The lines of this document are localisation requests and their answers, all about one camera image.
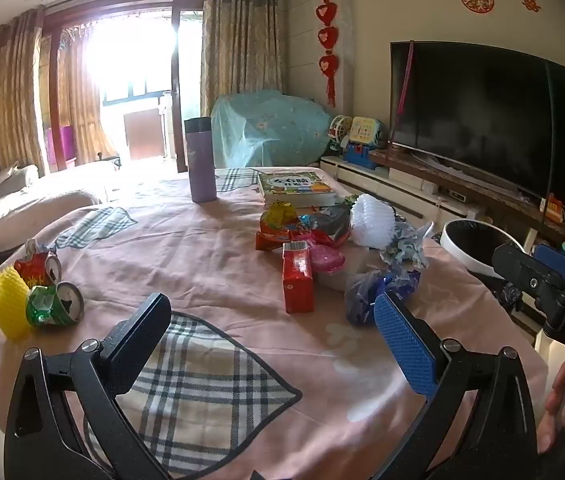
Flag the white foam fruit net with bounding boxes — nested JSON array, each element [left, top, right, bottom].
[[350, 194, 397, 250]]

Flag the blue toy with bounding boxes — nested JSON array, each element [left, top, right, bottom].
[[345, 140, 379, 165]]

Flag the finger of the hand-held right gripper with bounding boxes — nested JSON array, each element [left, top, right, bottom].
[[491, 244, 546, 293], [534, 244, 565, 283]]

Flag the crushed green can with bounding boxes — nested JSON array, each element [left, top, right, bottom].
[[25, 281, 84, 329]]

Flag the pink tablecloth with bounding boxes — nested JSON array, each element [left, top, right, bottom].
[[0, 165, 548, 480]]

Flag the pink plastic wrapper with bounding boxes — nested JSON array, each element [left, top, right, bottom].
[[310, 242, 346, 275]]

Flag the white television stand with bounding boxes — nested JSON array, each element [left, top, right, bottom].
[[320, 152, 565, 266]]

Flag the black flat television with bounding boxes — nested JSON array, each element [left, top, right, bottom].
[[389, 40, 565, 206]]

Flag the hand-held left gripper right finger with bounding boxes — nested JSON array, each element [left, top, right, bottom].
[[373, 290, 538, 480]]

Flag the red heart hanging decoration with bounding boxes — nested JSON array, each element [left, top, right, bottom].
[[315, 0, 340, 108]]

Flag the blue plastic bag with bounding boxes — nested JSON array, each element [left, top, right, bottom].
[[345, 267, 421, 326]]

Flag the red snack wrapper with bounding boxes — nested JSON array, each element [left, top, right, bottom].
[[255, 220, 293, 252]]

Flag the beige sofa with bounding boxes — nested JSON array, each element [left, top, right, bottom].
[[0, 162, 104, 301]]

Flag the crushed red can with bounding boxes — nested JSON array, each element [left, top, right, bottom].
[[14, 240, 63, 289]]

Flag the plaid placemat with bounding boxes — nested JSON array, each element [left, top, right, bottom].
[[55, 206, 138, 250], [85, 310, 303, 477], [215, 166, 262, 194]]

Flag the white and green toy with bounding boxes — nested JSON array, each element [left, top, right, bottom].
[[330, 115, 353, 144]]

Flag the yellow foam fruit net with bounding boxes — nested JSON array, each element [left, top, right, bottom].
[[0, 267, 32, 342]]

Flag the yellow snack wrapper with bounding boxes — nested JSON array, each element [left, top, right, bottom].
[[262, 201, 299, 226]]

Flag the red carton box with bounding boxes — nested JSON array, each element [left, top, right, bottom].
[[281, 241, 315, 314]]

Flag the beige patterned curtain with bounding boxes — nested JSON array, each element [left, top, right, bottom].
[[201, 0, 286, 118], [0, 7, 46, 176], [57, 25, 114, 161]]

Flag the purple box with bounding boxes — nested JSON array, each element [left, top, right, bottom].
[[46, 126, 78, 168]]

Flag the grey crumpled paper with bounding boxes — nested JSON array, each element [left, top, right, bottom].
[[380, 220, 436, 269]]

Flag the purple thermos bottle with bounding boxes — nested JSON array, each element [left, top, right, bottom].
[[184, 116, 219, 204]]

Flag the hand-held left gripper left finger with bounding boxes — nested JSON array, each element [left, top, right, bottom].
[[5, 292, 173, 480]]

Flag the dark grey wrapper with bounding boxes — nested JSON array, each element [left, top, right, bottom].
[[307, 205, 352, 248]]

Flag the teal dust cover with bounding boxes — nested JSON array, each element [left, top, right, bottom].
[[211, 89, 348, 169]]

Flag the white rimmed black trash bin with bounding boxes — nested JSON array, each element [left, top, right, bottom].
[[440, 219, 528, 278]]

